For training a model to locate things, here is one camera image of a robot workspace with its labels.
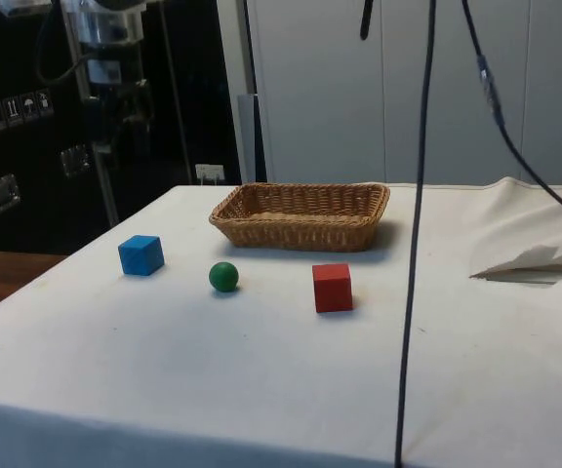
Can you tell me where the wicker basket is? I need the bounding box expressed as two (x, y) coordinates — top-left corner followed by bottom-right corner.
(208, 182), (391, 254)

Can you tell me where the pale locker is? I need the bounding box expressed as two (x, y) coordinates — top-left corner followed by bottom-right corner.
(217, 0), (385, 186)
(381, 0), (562, 188)

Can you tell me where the red cube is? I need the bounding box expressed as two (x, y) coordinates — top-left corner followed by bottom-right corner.
(311, 262), (354, 314)

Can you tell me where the black cabinet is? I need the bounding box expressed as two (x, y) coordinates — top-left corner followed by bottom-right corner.
(0, 0), (243, 255)

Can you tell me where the green ball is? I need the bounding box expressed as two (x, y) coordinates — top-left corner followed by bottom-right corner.
(208, 260), (240, 293)

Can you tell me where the black cable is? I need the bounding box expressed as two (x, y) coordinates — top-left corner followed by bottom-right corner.
(359, 0), (376, 42)
(460, 0), (562, 234)
(392, 0), (439, 468)

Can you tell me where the blue cube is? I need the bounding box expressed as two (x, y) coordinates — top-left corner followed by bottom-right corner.
(117, 234), (166, 277)

